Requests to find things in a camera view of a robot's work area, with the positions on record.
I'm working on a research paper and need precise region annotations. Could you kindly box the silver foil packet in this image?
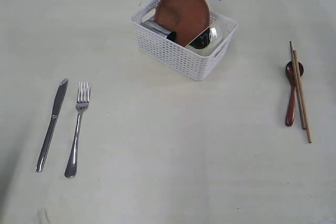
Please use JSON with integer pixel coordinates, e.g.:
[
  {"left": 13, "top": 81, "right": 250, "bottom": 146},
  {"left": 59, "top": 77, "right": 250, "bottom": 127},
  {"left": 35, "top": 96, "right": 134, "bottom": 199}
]
[{"left": 142, "top": 20, "right": 177, "bottom": 42}]

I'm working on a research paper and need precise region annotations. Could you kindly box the brown round plate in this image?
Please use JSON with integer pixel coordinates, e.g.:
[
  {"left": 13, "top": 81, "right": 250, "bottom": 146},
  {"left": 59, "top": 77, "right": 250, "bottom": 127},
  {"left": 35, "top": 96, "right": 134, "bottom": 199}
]
[{"left": 154, "top": 0, "right": 210, "bottom": 47}]

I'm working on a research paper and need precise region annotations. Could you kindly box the grey ceramic bowl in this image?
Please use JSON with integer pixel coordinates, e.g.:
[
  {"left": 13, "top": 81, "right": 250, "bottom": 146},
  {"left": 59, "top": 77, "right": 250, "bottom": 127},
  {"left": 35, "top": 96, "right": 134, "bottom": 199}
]
[{"left": 186, "top": 22, "right": 224, "bottom": 57}]

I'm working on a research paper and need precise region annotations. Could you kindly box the silver table knife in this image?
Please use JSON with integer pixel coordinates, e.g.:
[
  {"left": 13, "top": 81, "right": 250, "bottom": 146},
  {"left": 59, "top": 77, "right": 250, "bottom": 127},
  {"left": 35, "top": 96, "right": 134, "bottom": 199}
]
[{"left": 36, "top": 78, "right": 68, "bottom": 173}]

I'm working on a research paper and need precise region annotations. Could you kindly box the wooden chopstick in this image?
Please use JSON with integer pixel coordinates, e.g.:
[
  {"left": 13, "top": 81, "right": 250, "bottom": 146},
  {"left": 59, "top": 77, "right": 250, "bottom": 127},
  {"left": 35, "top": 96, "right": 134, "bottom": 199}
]
[
  {"left": 285, "top": 41, "right": 306, "bottom": 130},
  {"left": 293, "top": 50, "right": 312, "bottom": 144}
]

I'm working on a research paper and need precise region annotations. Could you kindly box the red wooden spoon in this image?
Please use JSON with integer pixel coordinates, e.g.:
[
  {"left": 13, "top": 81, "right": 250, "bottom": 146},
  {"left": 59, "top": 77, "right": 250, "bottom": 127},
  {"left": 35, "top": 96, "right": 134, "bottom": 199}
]
[{"left": 285, "top": 61, "right": 306, "bottom": 130}]

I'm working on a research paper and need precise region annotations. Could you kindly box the white perforated plastic basket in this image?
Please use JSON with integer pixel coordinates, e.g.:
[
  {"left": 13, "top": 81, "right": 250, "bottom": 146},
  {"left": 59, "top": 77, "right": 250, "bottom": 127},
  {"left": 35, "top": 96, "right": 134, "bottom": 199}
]
[{"left": 131, "top": 0, "right": 238, "bottom": 81}]

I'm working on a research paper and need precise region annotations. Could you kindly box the silver spoon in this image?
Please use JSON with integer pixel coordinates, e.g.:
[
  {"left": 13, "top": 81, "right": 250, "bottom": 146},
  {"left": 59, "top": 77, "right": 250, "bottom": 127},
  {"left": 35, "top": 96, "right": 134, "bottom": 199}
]
[{"left": 64, "top": 82, "right": 91, "bottom": 178}]

